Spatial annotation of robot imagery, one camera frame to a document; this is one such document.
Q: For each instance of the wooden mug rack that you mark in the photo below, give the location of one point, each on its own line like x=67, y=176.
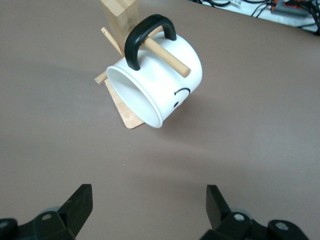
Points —
x=120, y=15

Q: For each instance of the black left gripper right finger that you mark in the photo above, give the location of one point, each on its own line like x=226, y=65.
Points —
x=217, y=210

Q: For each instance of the orange grey device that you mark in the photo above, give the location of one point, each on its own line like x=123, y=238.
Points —
x=287, y=6

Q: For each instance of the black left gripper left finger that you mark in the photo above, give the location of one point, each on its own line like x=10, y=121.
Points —
x=75, y=212

